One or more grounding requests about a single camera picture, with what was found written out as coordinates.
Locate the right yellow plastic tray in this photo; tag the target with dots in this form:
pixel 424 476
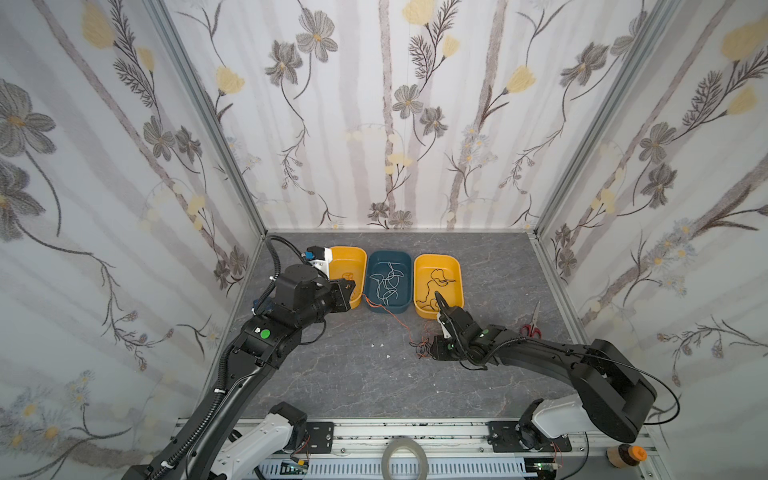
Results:
pixel 436 273

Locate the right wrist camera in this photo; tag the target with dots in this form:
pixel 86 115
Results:
pixel 445 322

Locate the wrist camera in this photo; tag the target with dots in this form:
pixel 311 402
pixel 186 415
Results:
pixel 445 322
pixel 320 258

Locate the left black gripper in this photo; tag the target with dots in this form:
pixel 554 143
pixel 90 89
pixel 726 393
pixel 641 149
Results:
pixel 343 294

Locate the aluminium mounting rail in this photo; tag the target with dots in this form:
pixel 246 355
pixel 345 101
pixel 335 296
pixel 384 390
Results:
pixel 443 448

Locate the orange capped bottle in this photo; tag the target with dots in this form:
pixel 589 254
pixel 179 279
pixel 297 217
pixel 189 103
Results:
pixel 626 456

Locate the yellow plastic tray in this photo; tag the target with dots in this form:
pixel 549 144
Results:
pixel 349 263
pixel 436 273

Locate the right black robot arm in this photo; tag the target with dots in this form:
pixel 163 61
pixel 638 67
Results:
pixel 611 395

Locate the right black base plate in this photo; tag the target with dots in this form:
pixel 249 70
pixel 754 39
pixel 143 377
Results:
pixel 509 437

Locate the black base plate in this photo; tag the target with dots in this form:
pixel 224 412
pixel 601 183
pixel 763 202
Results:
pixel 509 437
pixel 315 438

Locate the red handled scissors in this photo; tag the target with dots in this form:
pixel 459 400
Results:
pixel 531 328

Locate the left yellow plastic tray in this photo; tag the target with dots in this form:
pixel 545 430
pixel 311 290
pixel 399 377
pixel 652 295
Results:
pixel 349 263

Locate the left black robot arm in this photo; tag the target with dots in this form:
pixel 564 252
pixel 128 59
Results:
pixel 204 448

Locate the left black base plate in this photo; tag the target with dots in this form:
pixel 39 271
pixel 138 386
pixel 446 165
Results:
pixel 315 438

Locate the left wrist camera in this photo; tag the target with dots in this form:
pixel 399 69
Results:
pixel 320 258

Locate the teal plastic tray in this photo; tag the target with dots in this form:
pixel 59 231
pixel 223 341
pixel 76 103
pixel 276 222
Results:
pixel 389 280

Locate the tape roll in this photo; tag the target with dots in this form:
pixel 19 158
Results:
pixel 404 457

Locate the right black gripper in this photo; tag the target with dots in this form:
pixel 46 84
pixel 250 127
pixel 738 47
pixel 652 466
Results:
pixel 459 324

